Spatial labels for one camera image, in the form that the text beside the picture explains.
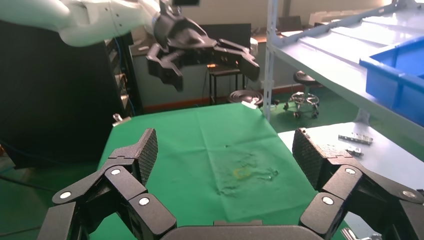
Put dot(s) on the blue plastic bin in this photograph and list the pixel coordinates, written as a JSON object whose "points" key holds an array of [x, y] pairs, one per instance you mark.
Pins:
{"points": [[397, 86]]}

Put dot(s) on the black metal stand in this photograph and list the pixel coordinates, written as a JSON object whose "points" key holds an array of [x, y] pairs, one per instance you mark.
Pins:
{"points": [[225, 70]]}

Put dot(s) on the silver binder clip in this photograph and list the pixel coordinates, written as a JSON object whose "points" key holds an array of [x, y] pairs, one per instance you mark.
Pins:
{"points": [[120, 120]]}

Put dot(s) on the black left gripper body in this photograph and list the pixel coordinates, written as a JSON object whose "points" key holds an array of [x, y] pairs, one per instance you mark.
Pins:
{"points": [[180, 31]]}

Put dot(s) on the black round coil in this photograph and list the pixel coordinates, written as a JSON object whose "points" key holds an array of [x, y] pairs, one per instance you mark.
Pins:
{"points": [[245, 96]]}

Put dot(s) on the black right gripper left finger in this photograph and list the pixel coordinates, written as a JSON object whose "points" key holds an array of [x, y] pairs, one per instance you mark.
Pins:
{"points": [[126, 185]]}

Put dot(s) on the grey metal rack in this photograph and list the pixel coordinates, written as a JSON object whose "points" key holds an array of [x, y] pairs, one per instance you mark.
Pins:
{"points": [[271, 49]]}

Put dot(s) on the black rolling stool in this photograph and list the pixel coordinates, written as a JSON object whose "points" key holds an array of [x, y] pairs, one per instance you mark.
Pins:
{"points": [[303, 79]]}

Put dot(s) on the large black panel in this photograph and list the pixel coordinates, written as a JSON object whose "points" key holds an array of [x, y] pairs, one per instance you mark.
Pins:
{"points": [[49, 99]]}

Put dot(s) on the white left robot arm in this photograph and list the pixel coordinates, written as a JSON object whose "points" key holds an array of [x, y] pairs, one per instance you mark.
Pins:
{"points": [[82, 20]]}

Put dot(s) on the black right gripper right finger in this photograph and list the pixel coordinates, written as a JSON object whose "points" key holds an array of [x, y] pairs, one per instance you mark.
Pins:
{"points": [[344, 188]]}

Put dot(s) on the black screen panel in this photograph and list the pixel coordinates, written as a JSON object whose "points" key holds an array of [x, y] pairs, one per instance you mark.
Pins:
{"points": [[232, 31]]}

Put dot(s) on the white ribbed shelf panel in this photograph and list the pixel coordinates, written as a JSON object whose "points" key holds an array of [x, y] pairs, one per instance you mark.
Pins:
{"points": [[348, 36]]}

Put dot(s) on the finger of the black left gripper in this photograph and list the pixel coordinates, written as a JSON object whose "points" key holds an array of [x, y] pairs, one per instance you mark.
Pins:
{"points": [[169, 69], [246, 61]]}

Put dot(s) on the notched metal rail part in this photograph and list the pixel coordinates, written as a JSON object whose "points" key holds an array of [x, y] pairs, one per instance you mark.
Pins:
{"points": [[354, 150], [356, 138]]}

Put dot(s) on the small white object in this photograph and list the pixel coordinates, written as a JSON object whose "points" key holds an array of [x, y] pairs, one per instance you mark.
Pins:
{"points": [[249, 105]]}

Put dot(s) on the green cloth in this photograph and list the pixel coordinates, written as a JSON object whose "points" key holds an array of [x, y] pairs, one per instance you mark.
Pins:
{"points": [[198, 149]]}

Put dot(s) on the white flat board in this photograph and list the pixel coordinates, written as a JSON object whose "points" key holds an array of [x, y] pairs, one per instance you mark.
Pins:
{"points": [[391, 162]]}

